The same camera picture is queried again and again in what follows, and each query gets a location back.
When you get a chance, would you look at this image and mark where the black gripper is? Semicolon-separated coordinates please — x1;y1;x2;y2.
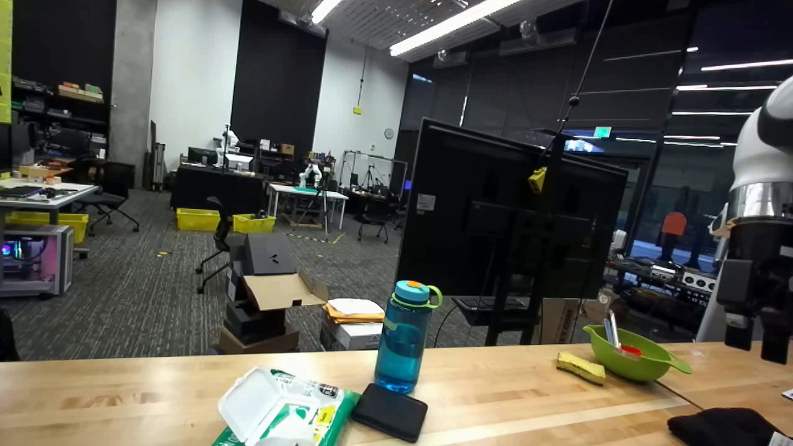
715;218;793;364

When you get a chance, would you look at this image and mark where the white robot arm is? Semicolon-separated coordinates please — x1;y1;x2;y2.
696;76;793;364

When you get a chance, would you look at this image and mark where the green plastic bowl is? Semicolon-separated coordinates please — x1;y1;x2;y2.
581;324;691;382

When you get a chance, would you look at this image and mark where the black cloth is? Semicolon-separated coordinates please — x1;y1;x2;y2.
665;408;793;446

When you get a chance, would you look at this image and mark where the black monitor on stand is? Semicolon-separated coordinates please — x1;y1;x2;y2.
397;120;626;344

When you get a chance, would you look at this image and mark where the blue water bottle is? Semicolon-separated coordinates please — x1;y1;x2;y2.
374;281;444;395

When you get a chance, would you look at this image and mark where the open cardboard box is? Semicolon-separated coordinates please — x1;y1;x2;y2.
216;233;330;355

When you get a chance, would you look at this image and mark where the green wet wipes pack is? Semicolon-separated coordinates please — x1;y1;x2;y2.
212;368;358;446

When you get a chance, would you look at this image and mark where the black office chair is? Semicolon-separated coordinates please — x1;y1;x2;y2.
195;195;235;294

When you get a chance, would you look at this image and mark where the yellow storage bin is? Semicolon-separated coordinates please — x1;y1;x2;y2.
175;209;221;233

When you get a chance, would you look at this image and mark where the computer case with lights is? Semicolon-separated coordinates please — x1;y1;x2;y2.
0;226;72;298

